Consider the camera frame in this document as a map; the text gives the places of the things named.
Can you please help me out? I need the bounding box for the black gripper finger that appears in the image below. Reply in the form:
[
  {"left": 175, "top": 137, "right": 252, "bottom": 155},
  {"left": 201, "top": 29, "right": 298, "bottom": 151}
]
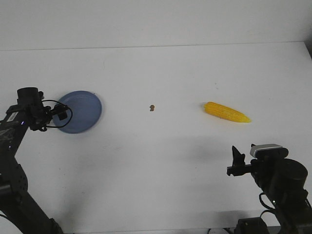
[{"left": 232, "top": 146, "right": 245, "bottom": 167}]

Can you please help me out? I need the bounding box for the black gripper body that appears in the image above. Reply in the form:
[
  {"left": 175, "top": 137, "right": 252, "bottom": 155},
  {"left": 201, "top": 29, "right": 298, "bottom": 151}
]
[
  {"left": 43, "top": 104, "right": 67, "bottom": 122},
  {"left": 226, "top": 164, "right": 253, "bottom": 176}
]

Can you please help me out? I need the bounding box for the blue round plate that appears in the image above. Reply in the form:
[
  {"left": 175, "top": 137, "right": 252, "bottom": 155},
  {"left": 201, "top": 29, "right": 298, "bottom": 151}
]
[{"left": 53, "top": 91, "right": 102, "bottom": 134}]

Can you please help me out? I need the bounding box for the yellow corn cob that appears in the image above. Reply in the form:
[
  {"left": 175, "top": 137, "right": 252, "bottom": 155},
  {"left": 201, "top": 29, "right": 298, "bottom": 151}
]
[{"left": 203, "top": 102, "right": 251, "bottom": 123}]

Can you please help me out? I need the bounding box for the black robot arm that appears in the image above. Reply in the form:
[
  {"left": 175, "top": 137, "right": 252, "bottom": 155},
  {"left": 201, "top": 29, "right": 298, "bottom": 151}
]
[
  {"left": 227, "top": 144, "right": 312, "bottom": 234},
  {"left": 0, "top": 87, "right": 69, "bottom": 234}
]

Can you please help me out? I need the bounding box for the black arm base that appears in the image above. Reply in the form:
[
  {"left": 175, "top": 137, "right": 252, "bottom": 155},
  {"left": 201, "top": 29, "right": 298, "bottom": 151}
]
[{"left": 234, "top": 217, "right": 269, "bottom": 234}]

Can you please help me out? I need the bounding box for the white object at table edge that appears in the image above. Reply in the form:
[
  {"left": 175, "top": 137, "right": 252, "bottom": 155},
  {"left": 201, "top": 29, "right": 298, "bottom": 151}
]
[{"left": 206, "top": 228, "right": 234, "bottom": 234}]

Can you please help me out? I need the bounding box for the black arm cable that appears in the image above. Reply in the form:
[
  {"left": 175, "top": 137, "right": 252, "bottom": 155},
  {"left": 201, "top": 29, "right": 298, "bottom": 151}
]
[
  {"left": 40, "top": 99, "right": 73, "bottom": 129},
  {"left": 258, "top": 192, "right": 278, "bottom": 220}
]

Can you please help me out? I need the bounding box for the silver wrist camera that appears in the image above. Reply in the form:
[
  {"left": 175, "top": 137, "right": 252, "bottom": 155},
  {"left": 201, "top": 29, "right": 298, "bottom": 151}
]
[{"left": 250, "top": 144, "right": 289, "bottom": 160}]

